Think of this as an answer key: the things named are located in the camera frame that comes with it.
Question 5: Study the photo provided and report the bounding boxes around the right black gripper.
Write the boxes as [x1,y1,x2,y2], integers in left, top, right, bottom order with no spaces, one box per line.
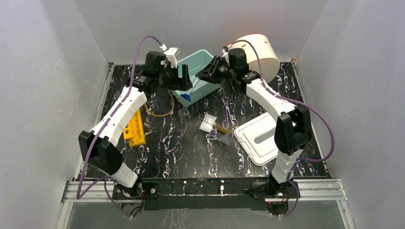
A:
[195,55,236,85]

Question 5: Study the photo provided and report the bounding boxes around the clear glass beaker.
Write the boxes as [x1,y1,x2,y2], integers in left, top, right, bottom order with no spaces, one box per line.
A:
[178,108,190,124]

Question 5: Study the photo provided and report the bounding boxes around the blue-tipped glass rod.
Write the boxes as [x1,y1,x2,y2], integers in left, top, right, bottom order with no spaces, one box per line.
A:
[181,78,200,101]

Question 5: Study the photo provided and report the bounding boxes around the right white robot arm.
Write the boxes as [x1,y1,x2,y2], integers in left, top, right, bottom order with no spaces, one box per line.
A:
[195,48,312,198]

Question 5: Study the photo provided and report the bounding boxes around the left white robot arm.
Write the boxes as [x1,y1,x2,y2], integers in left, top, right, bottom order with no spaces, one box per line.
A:
[78,48,192,198]

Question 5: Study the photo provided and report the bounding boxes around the tan rubber tube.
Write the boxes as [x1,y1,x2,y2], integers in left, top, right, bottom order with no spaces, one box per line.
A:
[144,90,175,117]

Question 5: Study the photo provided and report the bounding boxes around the teal plastic bin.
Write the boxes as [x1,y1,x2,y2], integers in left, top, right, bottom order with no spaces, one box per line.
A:
[171,49,220,107]

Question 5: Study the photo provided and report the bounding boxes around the clear plastic packet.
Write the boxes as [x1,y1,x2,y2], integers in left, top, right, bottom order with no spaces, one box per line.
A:
[199,114,217,133]

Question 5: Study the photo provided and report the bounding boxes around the metal test tube clamp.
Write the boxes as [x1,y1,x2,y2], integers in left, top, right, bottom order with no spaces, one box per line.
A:
[224,104,238,128]

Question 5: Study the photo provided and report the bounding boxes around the test tube brush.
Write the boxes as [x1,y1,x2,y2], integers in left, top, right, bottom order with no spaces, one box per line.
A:
[214,124,232,135]

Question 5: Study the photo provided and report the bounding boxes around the cream cylindrical container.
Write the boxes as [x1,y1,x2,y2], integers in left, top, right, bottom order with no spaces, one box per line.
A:
[220,34,280,87]

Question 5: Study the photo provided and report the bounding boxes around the clear glass funnel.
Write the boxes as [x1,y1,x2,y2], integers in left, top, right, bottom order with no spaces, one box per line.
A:
[207,133,231,146]

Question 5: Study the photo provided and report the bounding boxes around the yellow test tube rack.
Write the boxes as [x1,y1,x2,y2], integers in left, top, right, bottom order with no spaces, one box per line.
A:
[123,109,146,148]

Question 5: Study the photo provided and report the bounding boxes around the white plastic lid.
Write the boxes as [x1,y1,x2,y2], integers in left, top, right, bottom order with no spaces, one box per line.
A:
[234,112,278,167]

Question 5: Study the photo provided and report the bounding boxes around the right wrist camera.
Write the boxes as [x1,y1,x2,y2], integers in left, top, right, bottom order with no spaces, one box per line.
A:
[222,43,232,56]

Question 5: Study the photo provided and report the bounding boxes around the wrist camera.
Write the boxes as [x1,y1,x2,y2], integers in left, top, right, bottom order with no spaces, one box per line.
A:
[160,44,179,68]
[222,43,232,56]

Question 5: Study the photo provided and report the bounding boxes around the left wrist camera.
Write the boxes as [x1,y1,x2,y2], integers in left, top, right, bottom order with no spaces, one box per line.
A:
[160,44,179,68]

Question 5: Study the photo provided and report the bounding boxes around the aluminium frame rail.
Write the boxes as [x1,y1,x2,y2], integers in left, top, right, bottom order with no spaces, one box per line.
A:
[62,178,347,202]

